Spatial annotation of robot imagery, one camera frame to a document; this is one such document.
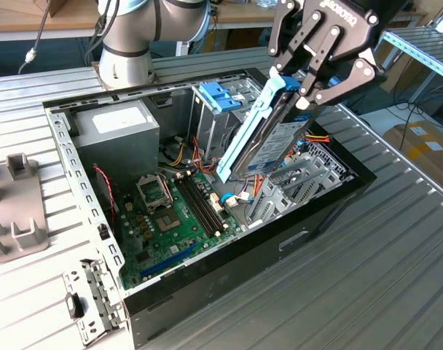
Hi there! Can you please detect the small brown cardboard box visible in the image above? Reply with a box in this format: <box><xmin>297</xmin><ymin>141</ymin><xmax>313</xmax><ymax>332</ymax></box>
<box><xmin>48</xmin><ymin>0</ymin><xmax>68</xmax><ymax>18</ymax></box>

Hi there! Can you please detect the white board connector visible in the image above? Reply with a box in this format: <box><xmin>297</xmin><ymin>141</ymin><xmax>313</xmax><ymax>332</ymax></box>
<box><xmin>209</xmin><ymin>192</ymin><xmax>224</xmax><ymax>214</ymax></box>

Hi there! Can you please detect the silver disk bay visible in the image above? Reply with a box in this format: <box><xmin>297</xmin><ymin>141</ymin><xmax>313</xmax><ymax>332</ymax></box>
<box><xmin>245</xmin><ymin>151</ymin><xmax>356</xmax><ymax>230</ymax></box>

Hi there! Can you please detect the blue plastic drive bracket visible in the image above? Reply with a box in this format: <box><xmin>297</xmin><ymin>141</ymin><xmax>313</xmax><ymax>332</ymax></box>
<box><xmin>199</xmin><ymin>82</ymin><xmax>243</xmax><ymax>114</ymax></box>

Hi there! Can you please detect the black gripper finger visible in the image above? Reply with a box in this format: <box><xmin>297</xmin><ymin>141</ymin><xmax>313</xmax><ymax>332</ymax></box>
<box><xmin>267</xmin><ymin>0</ymin><xmax>323</xmax><ymax>74</ymax></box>
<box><xmin>297</xmin><ymin>24</ymin><xmax>387</xmax><ymax>110</ymax></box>

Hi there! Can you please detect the green motherboard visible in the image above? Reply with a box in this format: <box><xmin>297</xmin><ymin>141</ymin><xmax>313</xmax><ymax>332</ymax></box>
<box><xmin>114</xmin><ymin>169</ymin><xmax>244</xmax><ymax>291</ymax></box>

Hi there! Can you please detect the red black fan wire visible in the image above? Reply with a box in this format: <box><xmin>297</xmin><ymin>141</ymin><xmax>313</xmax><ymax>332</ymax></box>
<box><xmin>93</xmin><ymin>163</ymin><xmax>117</xmax><ymax>234</ymax></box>

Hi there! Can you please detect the cardboard box with labels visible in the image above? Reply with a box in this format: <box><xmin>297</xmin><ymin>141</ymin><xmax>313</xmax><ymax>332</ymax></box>
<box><xmin>383</xmin><ymin>122</ymin><xmax>443</xmax><ymax>190</ymax></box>

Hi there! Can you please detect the red yellow orange power wire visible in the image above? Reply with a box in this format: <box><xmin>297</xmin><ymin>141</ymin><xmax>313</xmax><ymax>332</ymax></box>
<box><xmin>254</xmin><ymin>133</ymin><xmax>332</xmax><ymax>200</ymax></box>

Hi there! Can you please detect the wooden desk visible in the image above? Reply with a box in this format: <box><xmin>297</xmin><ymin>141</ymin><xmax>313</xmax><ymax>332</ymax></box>
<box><xmin>0</xmin><ymin>0</ymin><xmax>428</xmax><ymax>43</ymax></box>

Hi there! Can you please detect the black RAM slot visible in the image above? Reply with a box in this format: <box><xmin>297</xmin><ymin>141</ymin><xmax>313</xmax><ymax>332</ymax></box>
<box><xmin>187</xmin><ymin>172</ymin><xmax>226</xmax><ymax>233</ymax></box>
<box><xmin>179</xmin><ymin>174</ymin><xmax>219</xmax><ymax>237</ymax></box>
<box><xmin>176</xmin><ymin>175</ymin><xmax>215</xmax><ymax>238</ymax></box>
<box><xmin>183</xmin><ymin>174</ymin><xmax>222</xmax><ymax>235</ymax></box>

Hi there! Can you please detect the metal socket cover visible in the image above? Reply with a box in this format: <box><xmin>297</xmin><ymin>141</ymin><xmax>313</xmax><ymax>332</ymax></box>
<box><xmin>136</xmin><ymin>174</ymin><xmax>173</xmax><ymax>214</ymax></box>

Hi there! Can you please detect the short blue data wire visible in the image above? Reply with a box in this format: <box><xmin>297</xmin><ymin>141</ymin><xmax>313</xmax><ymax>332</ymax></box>
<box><xmin>221</xmin><ymin>192</ymin><xmax>241</xmax><ymax>209</ymax></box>

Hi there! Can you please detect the silver slot bracket latch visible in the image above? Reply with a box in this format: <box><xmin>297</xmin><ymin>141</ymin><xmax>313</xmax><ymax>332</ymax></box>
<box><xmin>62</xmin><ymin>257</ymin><xmax>125</xmax><ymax>347</ymax></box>

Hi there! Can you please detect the silver metal drive cage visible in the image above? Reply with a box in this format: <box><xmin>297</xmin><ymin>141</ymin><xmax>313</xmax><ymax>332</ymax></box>
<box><xmin>187</xmin><ymin>78</ymin><xmax>270</xmax><ymax>165</ymax></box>

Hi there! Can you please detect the CPU socket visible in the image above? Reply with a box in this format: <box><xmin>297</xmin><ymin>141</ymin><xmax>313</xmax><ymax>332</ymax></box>
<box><xmin>152</xmin><ymin>208</ymin><xmax>183</xmax><ymax>235</ymax></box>

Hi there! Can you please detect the yellow black wire bundle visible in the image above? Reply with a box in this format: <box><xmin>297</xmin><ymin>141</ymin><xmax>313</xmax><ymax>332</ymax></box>
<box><xmin>168</xmin><ymin>141</ymin><xmax>189</xmax><ymax>168</ymax></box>

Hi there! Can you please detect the orange red wire bundle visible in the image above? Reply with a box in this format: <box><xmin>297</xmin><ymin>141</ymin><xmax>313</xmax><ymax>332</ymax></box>
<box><xmin>191</xmin><ymin>136</ymin><xmax>224</xmax><ymax>176</ymax></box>

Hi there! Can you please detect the grey parts rack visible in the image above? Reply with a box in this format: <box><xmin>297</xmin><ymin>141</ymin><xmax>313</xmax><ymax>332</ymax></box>
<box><xmin>0</xmin><ymin>152</ymin><xmax>50</xmax><ymax>268</ymax></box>

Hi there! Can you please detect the arm cable with plug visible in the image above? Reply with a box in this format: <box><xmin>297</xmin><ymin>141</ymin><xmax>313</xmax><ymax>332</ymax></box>
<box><xmin>17</xmin><ymin>0</ymin><xmax>53</xmax><ymax>76</ymax></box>

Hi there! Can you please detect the aluminium slat table frame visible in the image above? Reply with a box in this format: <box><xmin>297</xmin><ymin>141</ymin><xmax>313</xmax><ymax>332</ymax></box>
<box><xmin>374</xmin><ymin>27</ymin><xmax>443</xmax><ymax>106</ymax></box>

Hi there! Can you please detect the blue expansion slot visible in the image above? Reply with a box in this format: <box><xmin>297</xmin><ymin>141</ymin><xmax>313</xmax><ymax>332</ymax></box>
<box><xmin>139</xmin><ymin>242</ymin><xmax>200</xmax><ymax>280</ymax></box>

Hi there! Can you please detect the black open PC case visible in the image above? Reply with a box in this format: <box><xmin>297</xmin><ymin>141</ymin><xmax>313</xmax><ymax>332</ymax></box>
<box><xmin>42</xmin><ymin>67</ymin><xmax>378</xmax><ymax>350</ymax></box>

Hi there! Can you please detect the black plastic lock tab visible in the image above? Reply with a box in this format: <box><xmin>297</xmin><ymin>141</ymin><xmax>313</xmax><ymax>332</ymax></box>
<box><xmin>63</xmin><ymin>293</ymin><xmax>86</xmax><ymax>320</ymax></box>

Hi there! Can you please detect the hard disk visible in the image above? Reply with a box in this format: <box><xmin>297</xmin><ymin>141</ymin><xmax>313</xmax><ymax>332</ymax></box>
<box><xmin>216</xmin><ymin>67</ymin><xmax>323</xmax><ymax>183</ymax></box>

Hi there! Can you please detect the grey power supply unit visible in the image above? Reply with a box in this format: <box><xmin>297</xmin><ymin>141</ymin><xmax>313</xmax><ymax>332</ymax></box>
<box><xmin>72</xmin><ymin>100</ymin><xmax>160</xmax><ymax>183</ymax></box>

